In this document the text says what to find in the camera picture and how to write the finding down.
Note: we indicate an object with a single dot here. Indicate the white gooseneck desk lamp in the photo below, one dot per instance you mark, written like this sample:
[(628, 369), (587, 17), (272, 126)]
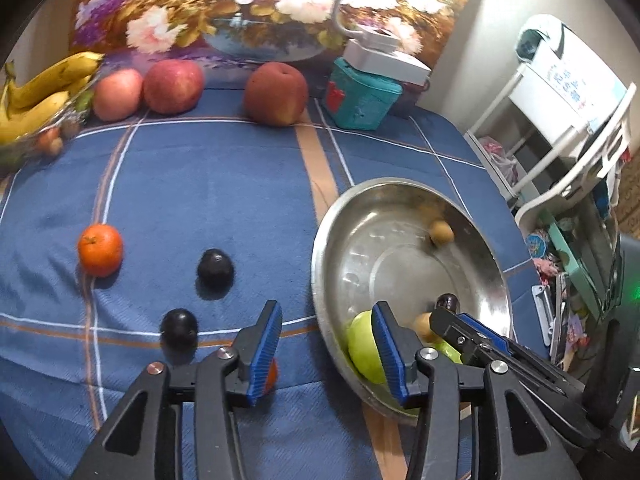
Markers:
[(385, 60)]

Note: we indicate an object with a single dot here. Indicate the green apple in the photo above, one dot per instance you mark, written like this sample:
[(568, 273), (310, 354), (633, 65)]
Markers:
[(365, 345)]

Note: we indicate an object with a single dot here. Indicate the blue plaid tablecloth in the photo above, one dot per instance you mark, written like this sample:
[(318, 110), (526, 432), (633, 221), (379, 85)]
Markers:
[(200, 185)]

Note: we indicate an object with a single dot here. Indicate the pale pink apple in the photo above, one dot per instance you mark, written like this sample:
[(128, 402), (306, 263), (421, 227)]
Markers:
[(118, 94)]

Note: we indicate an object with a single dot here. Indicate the teal plastic box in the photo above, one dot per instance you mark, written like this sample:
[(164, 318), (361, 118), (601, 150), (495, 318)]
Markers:
[(362, 97)]

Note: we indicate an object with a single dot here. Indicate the large orange tangerine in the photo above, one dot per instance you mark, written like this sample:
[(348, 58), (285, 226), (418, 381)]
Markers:
[(272, 375)]

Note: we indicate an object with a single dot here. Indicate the dark purple plum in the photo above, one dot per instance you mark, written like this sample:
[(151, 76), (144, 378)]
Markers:
[(215, 270), (178, 327), (447, 302)]

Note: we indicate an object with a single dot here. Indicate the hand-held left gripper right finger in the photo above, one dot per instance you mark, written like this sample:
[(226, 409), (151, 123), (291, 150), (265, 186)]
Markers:
[(392, 355)]

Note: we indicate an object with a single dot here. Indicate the large dark red apple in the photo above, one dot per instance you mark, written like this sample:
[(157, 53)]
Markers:
[(276, 94)]

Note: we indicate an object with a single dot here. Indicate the flower painting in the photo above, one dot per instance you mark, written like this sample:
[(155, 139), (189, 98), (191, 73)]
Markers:
[(200, 5)]

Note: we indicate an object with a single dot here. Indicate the round stainless steel plate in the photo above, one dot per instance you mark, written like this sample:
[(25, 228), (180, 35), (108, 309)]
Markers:
[(380, 260)]

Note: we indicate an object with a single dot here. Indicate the small brown kiwi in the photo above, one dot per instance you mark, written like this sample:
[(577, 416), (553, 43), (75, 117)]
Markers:
[(441, 232), (423, 325)]

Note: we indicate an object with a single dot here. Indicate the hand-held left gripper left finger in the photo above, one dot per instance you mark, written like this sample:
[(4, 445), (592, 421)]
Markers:
[(265, 350)]

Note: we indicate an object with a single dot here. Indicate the white wooden rack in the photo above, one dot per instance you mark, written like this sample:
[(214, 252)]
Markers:
[(565, 170)]

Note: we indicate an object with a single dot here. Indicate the round blue tin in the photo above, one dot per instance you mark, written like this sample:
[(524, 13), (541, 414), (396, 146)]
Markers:
[(538, 244)]

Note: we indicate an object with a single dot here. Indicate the yellow banana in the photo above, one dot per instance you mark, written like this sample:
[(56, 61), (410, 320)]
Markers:
[(55, 77), (35, 117)]

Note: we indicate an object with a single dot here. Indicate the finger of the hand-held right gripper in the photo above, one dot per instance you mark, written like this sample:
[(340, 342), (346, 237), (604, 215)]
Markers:
[(485, 329), (457, 335)]

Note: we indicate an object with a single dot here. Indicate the teal flat box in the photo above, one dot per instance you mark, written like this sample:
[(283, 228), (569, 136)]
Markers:
[(575, 260)]

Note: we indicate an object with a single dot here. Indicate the clear glass bowl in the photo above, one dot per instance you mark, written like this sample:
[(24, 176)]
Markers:
[(20, 155)]

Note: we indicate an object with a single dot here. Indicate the pink plastic bag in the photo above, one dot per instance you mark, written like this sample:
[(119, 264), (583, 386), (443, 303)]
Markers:
[(500, 160)]

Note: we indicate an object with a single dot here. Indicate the small reddish peach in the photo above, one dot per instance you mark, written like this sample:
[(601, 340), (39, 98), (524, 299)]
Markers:
[(50, 141)]

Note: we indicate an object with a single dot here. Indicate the green mango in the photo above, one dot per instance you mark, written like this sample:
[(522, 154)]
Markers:
[(448, 353)]

